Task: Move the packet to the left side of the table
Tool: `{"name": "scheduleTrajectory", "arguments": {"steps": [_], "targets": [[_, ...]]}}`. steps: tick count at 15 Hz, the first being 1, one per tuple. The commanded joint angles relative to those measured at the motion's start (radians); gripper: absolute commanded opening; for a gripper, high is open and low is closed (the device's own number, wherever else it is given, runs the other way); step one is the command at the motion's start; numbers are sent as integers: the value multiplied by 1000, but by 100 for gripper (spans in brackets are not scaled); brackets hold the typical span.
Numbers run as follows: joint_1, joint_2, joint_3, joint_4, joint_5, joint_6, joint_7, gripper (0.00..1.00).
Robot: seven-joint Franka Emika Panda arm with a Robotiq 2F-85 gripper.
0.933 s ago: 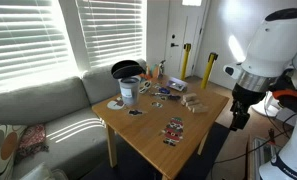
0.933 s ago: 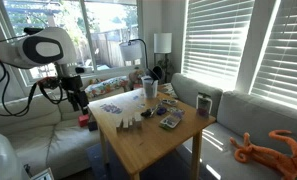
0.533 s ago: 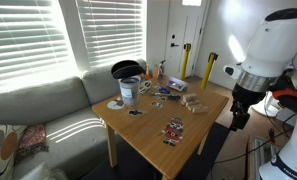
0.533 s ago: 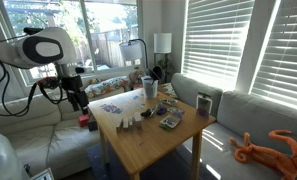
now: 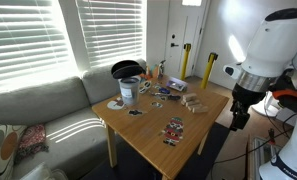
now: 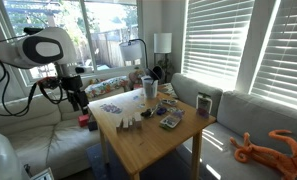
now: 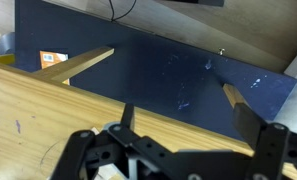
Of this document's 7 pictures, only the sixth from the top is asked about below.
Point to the red box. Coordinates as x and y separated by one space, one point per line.
83 120

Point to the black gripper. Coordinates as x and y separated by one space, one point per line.
77 97

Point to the floral cushion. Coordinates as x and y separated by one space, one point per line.
100 87

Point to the row of wooden blocks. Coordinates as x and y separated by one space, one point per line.
129 123

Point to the white leather sofa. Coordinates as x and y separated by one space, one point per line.
46 135

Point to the white floor lamp shade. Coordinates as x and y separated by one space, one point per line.
162 42

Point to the black small toy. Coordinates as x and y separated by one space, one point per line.
147 113

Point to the arched lamp white shade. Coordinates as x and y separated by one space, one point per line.
131 51

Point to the wooden table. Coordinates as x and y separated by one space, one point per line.
137 149

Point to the grey fabric sofa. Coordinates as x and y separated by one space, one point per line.
236 113

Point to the black hat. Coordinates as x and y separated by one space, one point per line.
156 73

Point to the blue small toy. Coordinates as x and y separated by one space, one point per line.
161 111

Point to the orange plush octopus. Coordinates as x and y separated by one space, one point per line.
287 165

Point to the dark blue box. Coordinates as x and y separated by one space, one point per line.
92 124

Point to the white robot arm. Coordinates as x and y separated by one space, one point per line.
39 47

